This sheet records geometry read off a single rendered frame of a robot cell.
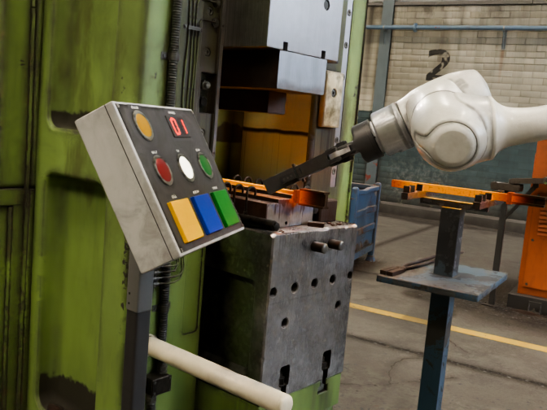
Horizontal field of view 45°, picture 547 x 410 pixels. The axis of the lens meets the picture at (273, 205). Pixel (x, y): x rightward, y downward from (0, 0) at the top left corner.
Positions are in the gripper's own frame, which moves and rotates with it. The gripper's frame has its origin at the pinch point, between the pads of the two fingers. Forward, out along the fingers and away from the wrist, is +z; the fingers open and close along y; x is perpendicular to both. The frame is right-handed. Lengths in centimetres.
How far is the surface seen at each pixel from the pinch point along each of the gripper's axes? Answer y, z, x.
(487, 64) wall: 798, -108, 64
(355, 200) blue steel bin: 399, 58, -20
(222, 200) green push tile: -0.9, 12.7, 1.3
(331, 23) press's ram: 54, -16, 35
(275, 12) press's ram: 33, -7, 39
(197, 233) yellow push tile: -19.2, 12.7, -3.2
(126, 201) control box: -27.1, 18.4, 6.3
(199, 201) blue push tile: -12.1, 12.7, 2.3
